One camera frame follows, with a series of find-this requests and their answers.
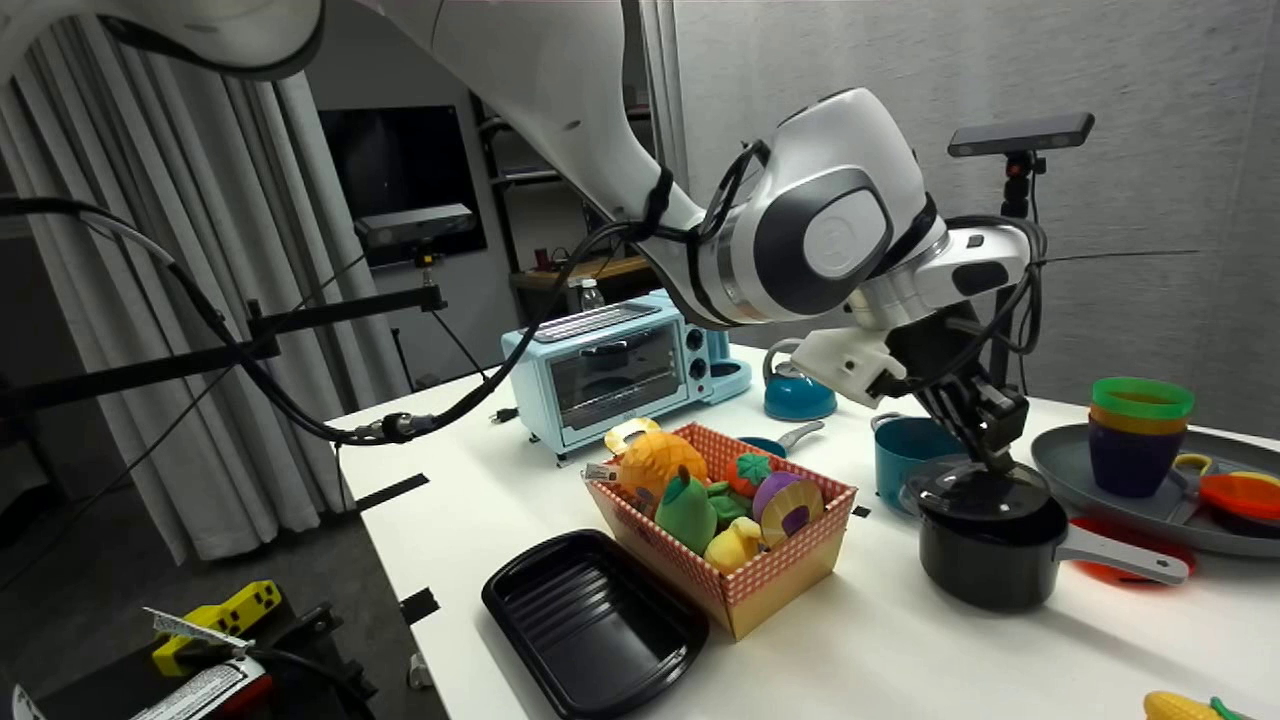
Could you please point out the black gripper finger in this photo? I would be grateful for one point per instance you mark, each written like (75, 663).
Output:
(1002, 411)
(969, 424)

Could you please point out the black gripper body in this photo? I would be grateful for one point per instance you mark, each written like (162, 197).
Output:
(946, 350)

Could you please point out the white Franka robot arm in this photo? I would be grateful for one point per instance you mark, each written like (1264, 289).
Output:
(824, 225)

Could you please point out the blue toy pot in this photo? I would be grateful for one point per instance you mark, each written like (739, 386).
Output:
(905, 453)

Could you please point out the black toy pot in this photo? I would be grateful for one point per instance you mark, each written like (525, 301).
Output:
(995, 561)

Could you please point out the grey round plate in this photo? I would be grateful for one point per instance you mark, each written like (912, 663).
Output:
(1065, 465)

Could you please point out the orange toy cup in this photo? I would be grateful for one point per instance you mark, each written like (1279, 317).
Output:
(1133, 424)

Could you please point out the green toy cup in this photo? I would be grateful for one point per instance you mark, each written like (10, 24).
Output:
(1142, 396)

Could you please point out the purple toy cup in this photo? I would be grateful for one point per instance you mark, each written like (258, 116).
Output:
(1128, 465)

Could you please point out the blue toy kettle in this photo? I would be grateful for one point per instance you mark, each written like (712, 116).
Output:
(799, 396)

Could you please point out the red flat toy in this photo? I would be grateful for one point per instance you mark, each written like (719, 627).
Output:
(1104, 575)

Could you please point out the blue toy frying pan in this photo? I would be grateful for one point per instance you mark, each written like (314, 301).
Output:
(774, 441)

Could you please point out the small yellow rimmed toy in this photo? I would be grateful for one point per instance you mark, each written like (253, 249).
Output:
(1195, 465)

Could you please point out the purple toy vegetable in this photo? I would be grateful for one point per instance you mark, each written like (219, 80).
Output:
(791, 511)

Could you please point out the red toy strawberry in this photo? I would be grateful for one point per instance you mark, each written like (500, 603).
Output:
(748, 474)

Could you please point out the red orange toy bowl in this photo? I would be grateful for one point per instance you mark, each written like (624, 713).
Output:
(1243, 496)

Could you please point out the orange checkered cardboard basket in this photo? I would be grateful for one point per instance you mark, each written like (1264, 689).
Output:
(774, 586)

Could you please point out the yellow toy fruit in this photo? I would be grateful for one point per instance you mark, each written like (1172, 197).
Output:
(735, 545)

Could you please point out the green toy fruit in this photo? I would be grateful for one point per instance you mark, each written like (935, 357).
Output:
(685, 512)

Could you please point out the orange plush toy fruit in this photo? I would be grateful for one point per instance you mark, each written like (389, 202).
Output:
(663, 465)

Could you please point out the light blue toaster oven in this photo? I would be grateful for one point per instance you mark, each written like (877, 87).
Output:
(613, 375)

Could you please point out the yellow green toy lemon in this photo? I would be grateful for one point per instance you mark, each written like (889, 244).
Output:
(1184, 706)

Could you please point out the black ribbed baking tray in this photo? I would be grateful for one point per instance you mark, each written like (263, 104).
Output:
(592, 627)

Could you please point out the dark shelf unit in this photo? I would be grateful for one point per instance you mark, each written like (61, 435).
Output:
(514, 187)

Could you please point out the black monitor screen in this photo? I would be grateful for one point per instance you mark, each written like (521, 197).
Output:
(400, 161)

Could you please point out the large black tape strip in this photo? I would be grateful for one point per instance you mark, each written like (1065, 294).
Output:
(420, 607)

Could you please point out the black metal boom bar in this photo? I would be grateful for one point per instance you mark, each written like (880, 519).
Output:
(346, 309)

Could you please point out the yellow hand tool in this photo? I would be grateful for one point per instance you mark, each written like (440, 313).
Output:
(225, 616)

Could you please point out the white curtain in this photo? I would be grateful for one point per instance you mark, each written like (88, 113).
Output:
(135, 400)

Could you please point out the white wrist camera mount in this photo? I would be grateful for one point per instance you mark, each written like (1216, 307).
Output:
(840, 363)

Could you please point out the black camera tripod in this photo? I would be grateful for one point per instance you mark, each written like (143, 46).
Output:
(1023, 187)

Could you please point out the black stereo camera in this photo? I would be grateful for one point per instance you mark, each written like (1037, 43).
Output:
(420, 230)
(1023, 133)

